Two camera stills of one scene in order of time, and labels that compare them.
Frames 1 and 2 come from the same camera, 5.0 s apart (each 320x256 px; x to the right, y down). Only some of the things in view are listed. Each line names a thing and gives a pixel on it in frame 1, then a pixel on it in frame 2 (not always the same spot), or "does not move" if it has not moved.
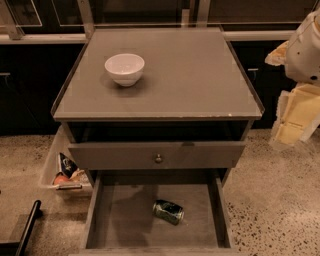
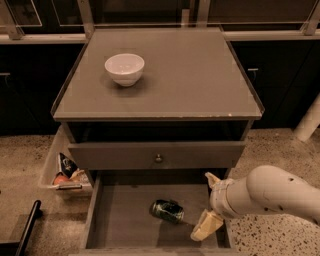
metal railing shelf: x=71 y=21 does not move
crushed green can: x=168 y=212 does not move
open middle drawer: x=121 y=221 does not move
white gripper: x=304 y=55 → x=218 y=197
